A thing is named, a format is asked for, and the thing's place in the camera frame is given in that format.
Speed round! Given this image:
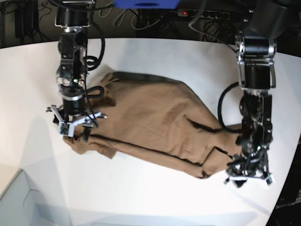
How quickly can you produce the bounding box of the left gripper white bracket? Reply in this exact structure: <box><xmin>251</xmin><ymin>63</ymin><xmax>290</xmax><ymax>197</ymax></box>
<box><xmin>224</xmin><ymin>160</ymin><xmax>275</xmax><ymax>188</ymax></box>

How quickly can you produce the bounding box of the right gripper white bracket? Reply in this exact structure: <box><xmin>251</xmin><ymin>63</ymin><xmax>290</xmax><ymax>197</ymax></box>
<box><xmin>46</xmin><ymin>105</ymin><xmax>108</xmax><ymax>142</ymax></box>

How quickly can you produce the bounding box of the brown t-shirt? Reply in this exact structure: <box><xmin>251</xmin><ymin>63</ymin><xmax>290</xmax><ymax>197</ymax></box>
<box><xmin>63</xmin><ymin>72</ymin><xmax>241</xmax><ymax>179</ymax></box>

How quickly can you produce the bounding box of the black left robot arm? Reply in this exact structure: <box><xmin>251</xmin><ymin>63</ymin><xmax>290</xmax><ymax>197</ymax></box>
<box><xmin>226</xmin><ymin>0</ymin><xmax>294</xmax><ymax>188</ymax></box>

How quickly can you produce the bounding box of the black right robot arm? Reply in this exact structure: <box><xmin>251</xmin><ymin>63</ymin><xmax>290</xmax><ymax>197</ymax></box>
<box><xmin>46</xmin><ymin>0</ymin><xmax>107</xmax><ymax>141</ymax></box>

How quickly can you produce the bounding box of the white bin at table corner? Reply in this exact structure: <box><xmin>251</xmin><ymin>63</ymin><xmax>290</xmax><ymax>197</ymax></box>
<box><xmin>0</xmin><ymin>170</ymin><xmax>71</xmax><ymax>226</ymax></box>

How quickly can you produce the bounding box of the black equipment on floor left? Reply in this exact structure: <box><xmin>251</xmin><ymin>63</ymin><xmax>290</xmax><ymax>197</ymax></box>
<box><xmin>14</xmin><ymin>0</ymin><xmax>39</xmax><ymax>41</ymax></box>

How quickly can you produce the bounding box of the blue box at table edge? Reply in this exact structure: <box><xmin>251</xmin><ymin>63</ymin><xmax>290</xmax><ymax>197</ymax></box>
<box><xmin>113</xmin><ymin>0</ymin><xmax>180</xmax><ymax>9</ymax></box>

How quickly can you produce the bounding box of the white power strip red switch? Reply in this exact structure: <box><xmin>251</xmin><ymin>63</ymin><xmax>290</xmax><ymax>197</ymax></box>
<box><xmin>177</xmin><ymin>9</ymin><xmax>230</xmax><ymax>20</ymax></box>

